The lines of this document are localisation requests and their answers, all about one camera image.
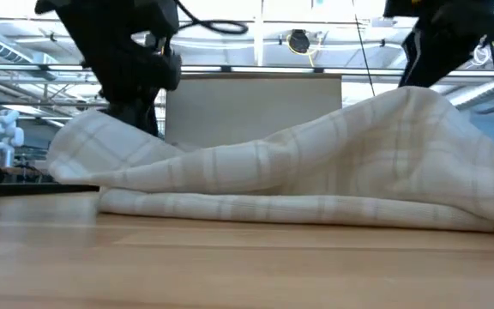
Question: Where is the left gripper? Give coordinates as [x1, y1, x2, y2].
[34, 0, 183, 138]

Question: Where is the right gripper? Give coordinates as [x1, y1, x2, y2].
[383, 0, 494, 88]

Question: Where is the beige fabric storage box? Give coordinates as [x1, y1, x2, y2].
[164, 72, 343, 149]

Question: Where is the white checked towel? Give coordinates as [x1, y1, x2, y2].
[47, 85, 494, 235]

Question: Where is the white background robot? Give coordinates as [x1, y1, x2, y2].
[0, 109, 26, 169]

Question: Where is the thin black hanging cable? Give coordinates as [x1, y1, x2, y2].
[352, 0, 377, 98]

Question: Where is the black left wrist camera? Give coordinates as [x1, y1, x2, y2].
[135, 0, 182, 39]

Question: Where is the black left camera cable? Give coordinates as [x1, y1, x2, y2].
[172, 0, 250, 36]

